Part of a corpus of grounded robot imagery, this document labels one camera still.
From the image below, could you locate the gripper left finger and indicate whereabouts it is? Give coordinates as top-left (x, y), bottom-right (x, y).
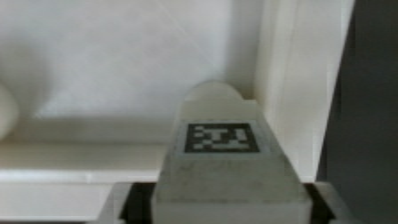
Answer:
top-left (95, 183), bottom-right (132, 224)

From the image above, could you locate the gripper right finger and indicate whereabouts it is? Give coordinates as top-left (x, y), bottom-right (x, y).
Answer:
top-left (312, 182), bottom-right (356, 224)

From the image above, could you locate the white table leg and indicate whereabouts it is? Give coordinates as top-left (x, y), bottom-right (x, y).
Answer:
top-left (152, 81), bottom-right (314, 224)

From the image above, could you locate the white square tabletop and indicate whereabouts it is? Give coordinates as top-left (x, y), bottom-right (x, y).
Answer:
top-left (0, 0), bottom-right (356, 224)

